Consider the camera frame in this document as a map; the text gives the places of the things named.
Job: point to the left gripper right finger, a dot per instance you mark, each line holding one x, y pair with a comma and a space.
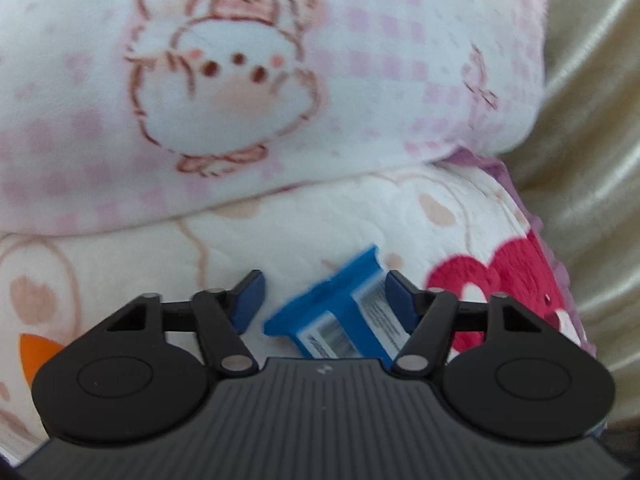
428, 317

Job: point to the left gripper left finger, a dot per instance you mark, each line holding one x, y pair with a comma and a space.
222, 317

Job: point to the orange makeup sponge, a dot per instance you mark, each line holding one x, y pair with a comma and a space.
34, 352

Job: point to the white printed bed blanket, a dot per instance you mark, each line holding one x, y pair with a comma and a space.
458, 225

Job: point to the pink checkered pillow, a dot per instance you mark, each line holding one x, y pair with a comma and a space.
116, 113

